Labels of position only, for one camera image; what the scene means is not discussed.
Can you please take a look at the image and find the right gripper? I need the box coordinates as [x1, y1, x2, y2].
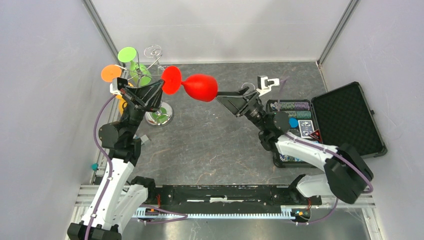
[213, 86, 268, 134]

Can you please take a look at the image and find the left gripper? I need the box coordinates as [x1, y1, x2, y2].
[120, 79, 166, 139]

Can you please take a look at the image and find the clear wine glass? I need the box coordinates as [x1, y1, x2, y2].
[143, 44, 165, 71]
[241, 82, 256, 92]

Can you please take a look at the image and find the red wine glass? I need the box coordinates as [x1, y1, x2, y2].
[161, 66, 219, 102]

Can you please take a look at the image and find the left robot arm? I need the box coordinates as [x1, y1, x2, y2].
[67, 77, 165, 240]

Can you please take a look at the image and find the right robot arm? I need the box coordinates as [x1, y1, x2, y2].
[215, 87, 374, 204]

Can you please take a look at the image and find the chrome wine glass rack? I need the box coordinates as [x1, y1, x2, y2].
[128, 60, 174, 127]

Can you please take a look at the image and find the green wine glass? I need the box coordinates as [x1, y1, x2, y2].
[117, 46, 152, 87]

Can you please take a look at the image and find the yellow wine glass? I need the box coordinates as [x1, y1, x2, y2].
[115, 92, 127, 116]

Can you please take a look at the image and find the clear wine glass on rack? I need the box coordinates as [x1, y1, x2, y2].
[143, 44, 165, 71]

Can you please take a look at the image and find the orange wine glass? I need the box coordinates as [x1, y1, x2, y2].
[100, 64, 123, 83]

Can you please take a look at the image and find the blue round dealer chip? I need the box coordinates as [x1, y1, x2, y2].
[288, 117, 299, 129]

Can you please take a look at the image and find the blue playing card deck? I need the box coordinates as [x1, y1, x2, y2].
[298, 120, 315, 138]

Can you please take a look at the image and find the black poker chip case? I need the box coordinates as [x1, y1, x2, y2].
[265, 81, 388, 159]

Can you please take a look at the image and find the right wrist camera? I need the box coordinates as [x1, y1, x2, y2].
[257, 75, 280, 91]

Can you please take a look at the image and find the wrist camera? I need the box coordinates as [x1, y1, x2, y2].
[257, 75, 280, 91]
[109, 77, 128, 95]

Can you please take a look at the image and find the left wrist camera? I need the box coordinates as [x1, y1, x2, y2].
[109, 77, 128, 95]

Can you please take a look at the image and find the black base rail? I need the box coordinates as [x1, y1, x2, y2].
[143, 184, 323, 215]

